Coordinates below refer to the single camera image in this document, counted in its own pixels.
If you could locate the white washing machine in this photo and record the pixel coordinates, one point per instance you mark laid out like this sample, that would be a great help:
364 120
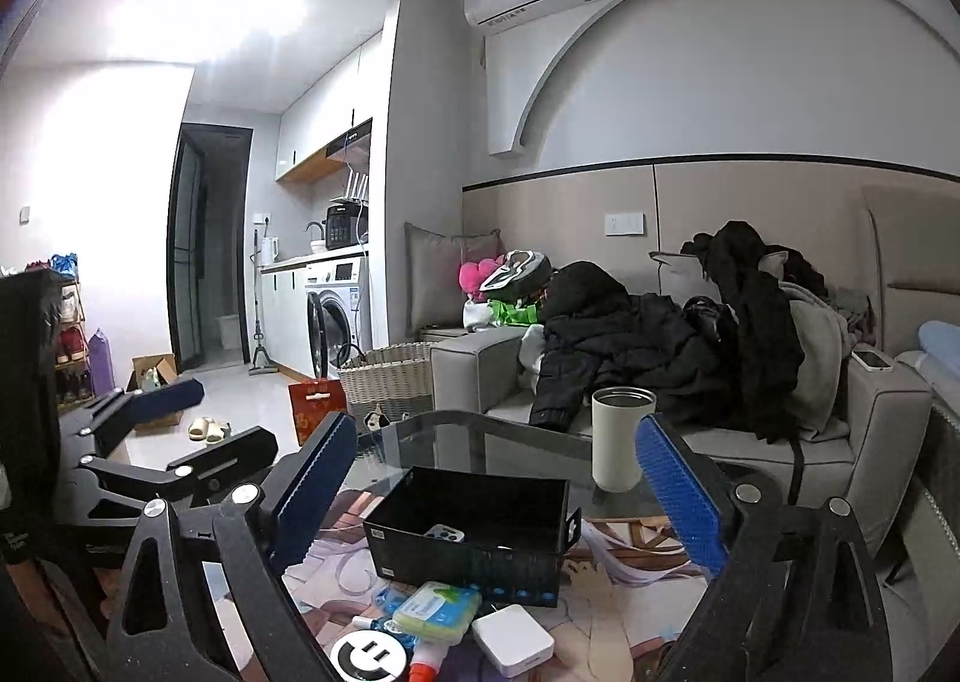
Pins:
345 284

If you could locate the white pillow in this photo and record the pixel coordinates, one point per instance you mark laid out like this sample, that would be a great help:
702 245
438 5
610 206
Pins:
675 263

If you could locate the red paper bag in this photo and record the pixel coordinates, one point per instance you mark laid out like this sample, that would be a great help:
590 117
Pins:
315 419

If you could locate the small white remote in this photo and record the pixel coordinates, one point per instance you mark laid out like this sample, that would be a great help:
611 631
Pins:
442 534

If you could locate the pink plush toy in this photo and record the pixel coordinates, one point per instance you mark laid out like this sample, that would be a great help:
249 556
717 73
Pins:
474 277

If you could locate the orange cap glue bottle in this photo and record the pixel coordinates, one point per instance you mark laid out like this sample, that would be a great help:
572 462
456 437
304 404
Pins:
442 656

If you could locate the black kitchen appliance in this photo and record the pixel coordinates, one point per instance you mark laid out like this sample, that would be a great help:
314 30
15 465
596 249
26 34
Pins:
341 226

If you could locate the grey cushion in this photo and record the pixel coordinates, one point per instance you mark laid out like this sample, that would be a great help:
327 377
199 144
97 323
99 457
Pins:
435 277

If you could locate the grey quilted chair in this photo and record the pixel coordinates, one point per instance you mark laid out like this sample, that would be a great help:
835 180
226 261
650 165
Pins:
930 539

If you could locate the purple bag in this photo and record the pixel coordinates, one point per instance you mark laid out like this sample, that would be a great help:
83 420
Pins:
100 359

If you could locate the green blue wipes box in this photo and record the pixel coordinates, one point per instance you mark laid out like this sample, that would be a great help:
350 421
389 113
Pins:
439 611

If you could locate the green bag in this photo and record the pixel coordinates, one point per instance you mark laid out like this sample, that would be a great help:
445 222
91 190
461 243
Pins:
517 313

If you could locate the black and white bag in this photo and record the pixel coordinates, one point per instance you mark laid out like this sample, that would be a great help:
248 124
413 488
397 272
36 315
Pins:
517 273

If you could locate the white kitchen counter cabinet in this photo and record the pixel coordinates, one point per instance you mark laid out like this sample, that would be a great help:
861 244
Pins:
289 314

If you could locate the shoe rack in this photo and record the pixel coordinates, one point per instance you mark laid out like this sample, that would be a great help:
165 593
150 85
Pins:
71 344

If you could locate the black puffer jacket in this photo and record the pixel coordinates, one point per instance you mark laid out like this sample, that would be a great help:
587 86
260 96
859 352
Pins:
600 344

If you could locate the round white power socket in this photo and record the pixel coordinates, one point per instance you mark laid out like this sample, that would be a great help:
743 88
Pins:
367 656

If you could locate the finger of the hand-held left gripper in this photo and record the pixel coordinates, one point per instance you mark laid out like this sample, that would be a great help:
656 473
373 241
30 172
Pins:
174 397
225 453

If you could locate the white plastic bag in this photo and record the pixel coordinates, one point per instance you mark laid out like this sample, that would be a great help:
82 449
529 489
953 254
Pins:
475 314

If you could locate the black storage box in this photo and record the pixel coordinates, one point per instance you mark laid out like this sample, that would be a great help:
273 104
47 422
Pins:
465 566

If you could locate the beige bed headboard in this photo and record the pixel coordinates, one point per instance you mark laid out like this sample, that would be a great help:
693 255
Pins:
922 239

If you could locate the white tumbler cup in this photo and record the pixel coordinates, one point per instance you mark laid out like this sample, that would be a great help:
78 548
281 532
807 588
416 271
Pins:
619 442

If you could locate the range hood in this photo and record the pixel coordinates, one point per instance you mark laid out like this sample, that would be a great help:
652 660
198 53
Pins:
349 142

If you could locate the white square power adapter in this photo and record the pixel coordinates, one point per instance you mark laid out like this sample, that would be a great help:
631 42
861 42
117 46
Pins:
512 641

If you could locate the black coat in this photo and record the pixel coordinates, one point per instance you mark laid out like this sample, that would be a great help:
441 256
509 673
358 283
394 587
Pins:
757 322

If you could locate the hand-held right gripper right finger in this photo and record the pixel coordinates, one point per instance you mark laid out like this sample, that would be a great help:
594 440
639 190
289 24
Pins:
679 502

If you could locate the light blue rolled pillow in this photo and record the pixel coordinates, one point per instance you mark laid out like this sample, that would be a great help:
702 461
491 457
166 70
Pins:
941 343

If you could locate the wicker laundry basket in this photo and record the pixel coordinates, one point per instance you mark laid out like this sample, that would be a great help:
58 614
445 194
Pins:
386 382

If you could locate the dark door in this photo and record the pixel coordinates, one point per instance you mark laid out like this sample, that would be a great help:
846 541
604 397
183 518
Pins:
187 239

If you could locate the grey garment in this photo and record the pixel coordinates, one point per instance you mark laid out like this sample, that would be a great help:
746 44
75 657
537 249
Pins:
817 352

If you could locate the cardboard box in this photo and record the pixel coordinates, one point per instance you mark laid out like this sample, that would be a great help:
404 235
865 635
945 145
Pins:
161 370

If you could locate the grey sofa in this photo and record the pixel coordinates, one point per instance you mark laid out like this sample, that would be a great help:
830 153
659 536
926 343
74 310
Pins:
480 367

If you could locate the beige slipper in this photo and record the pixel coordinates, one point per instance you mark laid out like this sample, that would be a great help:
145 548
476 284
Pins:
221 431
199 428

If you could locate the printed desk mat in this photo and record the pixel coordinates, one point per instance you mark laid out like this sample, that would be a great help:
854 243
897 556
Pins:
600 622

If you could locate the white wall cabinets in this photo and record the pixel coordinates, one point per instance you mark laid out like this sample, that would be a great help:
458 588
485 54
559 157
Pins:
322 112

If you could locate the smartphone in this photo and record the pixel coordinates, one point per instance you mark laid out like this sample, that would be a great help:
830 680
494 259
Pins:
874 358

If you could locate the white wall switch panel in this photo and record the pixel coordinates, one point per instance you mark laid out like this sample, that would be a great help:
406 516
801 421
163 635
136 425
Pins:
625 224

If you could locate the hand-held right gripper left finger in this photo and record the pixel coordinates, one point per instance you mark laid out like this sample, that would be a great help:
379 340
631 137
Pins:
315 494

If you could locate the white kettle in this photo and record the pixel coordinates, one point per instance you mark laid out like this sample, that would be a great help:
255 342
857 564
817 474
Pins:
270 250

